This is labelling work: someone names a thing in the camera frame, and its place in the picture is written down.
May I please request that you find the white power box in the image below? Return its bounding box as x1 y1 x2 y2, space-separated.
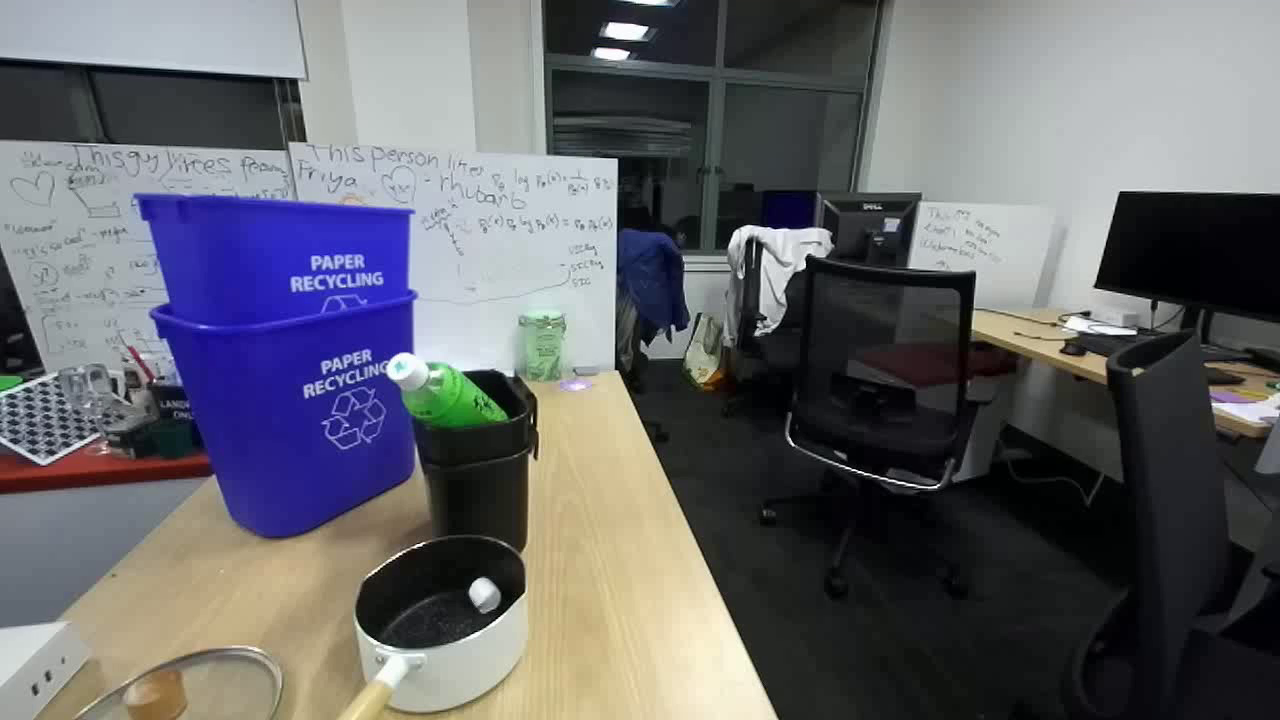
0 618 94 720

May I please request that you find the small whiteboard panel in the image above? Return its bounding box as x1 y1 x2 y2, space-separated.
907 195 1060 312

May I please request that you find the checkerboard calibration board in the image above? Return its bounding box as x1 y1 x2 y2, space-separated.
0 366 131 470

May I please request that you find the white pot wooden handle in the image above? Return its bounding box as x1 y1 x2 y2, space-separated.
334 532 530 720

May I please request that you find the black fabric office chair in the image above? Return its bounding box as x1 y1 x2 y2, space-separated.
1062 331 1280 720

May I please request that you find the large black monitor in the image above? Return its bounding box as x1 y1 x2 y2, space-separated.
1093 190 1280 353

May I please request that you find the white cloth on chair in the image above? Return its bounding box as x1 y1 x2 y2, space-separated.
725 222 835 340

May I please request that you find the small white cap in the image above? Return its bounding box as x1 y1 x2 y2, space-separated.
462 573 507 622

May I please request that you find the glass pot lid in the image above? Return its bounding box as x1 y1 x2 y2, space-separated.
73 643 289 720

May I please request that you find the black mesh office chair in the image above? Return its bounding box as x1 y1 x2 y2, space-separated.
756 251 983 605

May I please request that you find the green tea bottle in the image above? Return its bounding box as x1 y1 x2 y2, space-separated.
384 349 510 431

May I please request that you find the blue jacket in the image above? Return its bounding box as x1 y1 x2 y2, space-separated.
617 224 692 344

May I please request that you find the blue recycling bin outer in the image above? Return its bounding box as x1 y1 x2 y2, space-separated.
148 289 422 545

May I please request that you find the red shelf board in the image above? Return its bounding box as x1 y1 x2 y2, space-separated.
0 446 214 498

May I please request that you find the small black monitor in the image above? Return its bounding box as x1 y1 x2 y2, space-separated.
816 190 923 273

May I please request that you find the blue recycling bin nested inside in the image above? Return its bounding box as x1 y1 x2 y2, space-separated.
131 193 419 327

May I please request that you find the whiteboard with dense writing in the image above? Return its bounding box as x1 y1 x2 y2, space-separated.
0 138 296 387

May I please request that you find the black keyboard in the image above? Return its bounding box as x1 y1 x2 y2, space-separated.
1060 327 1141 362

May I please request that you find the yellow white bag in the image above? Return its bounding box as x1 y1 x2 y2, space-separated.
684 312 735 393

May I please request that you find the wooden office desk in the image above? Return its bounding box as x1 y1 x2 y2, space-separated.
968 309 1280 446

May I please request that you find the white roller blind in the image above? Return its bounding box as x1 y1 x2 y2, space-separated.
0 0 312 82

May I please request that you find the black landfill bin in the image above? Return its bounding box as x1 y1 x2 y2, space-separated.
406 367 544 557

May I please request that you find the large whiteboard with arrow drawing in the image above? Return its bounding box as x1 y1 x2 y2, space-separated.
289 140 622 377

